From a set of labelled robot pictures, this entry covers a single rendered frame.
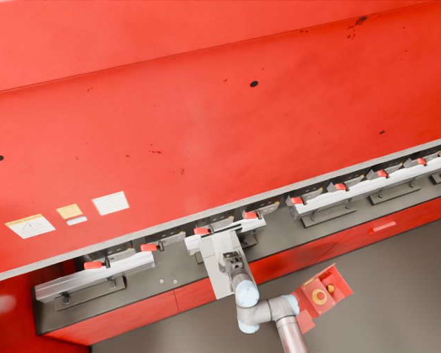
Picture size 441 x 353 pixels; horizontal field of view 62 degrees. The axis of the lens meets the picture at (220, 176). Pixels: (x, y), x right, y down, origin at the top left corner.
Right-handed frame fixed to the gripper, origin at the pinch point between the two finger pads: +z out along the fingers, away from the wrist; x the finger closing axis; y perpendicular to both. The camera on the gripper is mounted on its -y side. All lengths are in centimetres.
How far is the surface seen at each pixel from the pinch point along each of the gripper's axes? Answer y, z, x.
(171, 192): 43, -38, 21
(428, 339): -105, 43, -140
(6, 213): 47, -52, 61
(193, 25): 81, -83, 17
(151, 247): 17.5, -16.2, 30.4
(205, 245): 3.4, 9.8, 7.8
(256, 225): 6.5, 15.5, -18.1
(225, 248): 1.5, 7.6, -0.6
